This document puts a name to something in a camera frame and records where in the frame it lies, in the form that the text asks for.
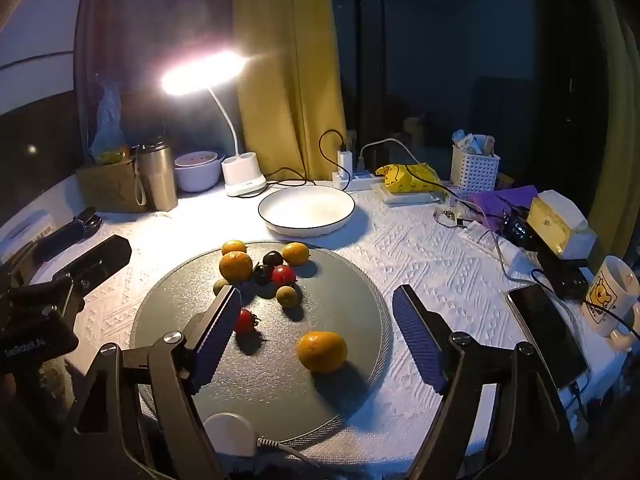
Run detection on purple cloth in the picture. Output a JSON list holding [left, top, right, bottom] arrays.
[[467, 185, 540, 233]]

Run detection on white round charger puck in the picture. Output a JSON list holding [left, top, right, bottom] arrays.
[[203, 412, 259, 457]]

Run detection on white puck cable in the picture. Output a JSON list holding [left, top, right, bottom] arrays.
[[256, 437, 321, 468]]

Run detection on pale green curtain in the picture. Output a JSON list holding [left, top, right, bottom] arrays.
[[580, 0, 640, 271]]

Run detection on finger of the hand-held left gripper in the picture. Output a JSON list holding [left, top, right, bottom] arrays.
[[52, 235, 132, 292], [30, 207, 103, 263]]

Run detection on steel tumbler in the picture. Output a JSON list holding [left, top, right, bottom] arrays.
[[132, 141, 179, 212]]

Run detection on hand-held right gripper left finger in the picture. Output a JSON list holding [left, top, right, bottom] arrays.
[[74, 285, 243, 480]]

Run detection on white power strip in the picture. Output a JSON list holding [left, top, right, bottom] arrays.
[[332, 170, 383, 192]]

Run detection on yellow plush toy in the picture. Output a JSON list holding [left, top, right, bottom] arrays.
[[375, 162, 443, 195]]

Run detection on black cable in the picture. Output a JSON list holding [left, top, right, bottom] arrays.
[[262, 130, 347, 191]]

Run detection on clear plastic bag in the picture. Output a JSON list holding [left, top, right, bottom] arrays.
[[89, 77, 132, 165]]

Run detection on pale lilac bowl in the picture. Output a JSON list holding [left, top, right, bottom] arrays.
[[174, 151, 226, 193]]

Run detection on white mug with bear print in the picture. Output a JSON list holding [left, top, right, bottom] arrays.
[[581, 255, 640, 353]]

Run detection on white slotted basket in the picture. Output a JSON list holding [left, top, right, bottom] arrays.
[[450, 144, 501, 193]]

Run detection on white flat tray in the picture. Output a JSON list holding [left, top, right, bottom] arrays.
[[371, 182, 446, 206]]

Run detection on yellow curtain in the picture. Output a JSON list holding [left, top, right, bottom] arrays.
[[232, 0, 348, 183]]

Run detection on white desk lamp base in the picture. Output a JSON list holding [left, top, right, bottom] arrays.
[[161, 51, 268, 197]]

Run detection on yellow tissue pack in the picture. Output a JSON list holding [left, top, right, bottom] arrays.
[[526, 190, 598, 260]]

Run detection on small black device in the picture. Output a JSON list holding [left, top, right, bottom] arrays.
[[500, 212, 531, 248]]

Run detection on grey round placemat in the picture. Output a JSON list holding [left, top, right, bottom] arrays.
[[130, 241, 392, 461]]

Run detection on rolled white packets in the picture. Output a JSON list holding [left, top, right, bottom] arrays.
[[452, 130, 497, 156]]

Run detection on white tube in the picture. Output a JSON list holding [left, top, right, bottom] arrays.
[[459, 222, 536, 267]]

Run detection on black power bank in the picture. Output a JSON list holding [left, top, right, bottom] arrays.
[[535, 247, 591, 301]]

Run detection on white plate with dark rim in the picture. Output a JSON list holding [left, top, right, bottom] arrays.
[[257, 186, 357, 238]]

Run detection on smartphone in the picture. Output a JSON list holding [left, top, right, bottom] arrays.
[[506, 284, 591, 391]]

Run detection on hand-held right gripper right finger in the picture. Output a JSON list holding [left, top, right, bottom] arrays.
[[392, 285, 576, 480]]

